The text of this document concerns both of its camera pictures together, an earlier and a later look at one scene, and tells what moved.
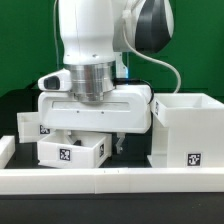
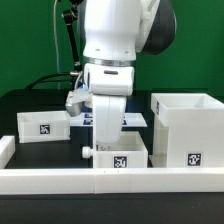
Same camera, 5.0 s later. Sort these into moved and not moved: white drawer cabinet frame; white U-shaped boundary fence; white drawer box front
Moved: white drawer box front
Not moved: white U-shaped boundary fence; white drawer cabinet frame
